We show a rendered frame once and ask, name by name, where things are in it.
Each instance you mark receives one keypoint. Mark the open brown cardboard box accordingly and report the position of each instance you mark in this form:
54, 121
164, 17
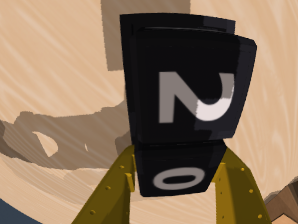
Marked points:
286, 202

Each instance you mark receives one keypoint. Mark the black calendar cube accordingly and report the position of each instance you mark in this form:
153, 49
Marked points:
189, 84
176, 168

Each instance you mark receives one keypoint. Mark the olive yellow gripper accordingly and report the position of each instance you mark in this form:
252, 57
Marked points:
238, 199

